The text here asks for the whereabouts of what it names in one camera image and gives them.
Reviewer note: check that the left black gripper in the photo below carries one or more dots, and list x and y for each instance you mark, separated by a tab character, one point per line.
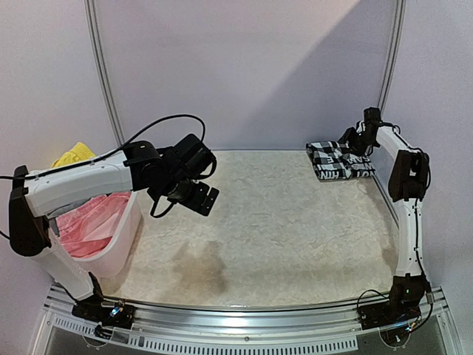
195	203

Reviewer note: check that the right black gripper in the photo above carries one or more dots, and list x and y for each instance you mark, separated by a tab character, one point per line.
355	139

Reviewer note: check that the black white plaid shirt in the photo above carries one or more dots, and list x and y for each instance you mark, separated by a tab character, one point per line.
334	161

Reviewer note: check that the pink printed garment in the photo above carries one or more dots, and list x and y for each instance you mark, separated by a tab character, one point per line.
88	229

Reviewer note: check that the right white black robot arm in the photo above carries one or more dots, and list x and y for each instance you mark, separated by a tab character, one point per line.
407	186

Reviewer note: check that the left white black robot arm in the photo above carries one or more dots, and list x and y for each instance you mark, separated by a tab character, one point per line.
176	173

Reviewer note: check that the white plastic laundry basket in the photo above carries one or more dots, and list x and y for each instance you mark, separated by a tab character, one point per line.
111	260

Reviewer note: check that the yellow shorts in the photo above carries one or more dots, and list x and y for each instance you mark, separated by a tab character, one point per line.
77	153

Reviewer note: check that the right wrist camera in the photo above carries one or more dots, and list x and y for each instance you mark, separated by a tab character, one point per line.
360	127

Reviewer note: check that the right aluminium frame post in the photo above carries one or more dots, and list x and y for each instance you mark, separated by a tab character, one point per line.
392	52

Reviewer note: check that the aluminium frame post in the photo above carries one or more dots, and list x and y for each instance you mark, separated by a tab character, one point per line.
102	72
392	52

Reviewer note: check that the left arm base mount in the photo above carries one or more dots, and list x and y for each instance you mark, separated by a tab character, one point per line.
120	314

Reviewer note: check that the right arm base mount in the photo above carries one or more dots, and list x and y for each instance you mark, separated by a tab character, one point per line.
401	305

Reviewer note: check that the left aluminium frame post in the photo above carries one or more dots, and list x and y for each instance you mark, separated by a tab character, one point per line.
102	72

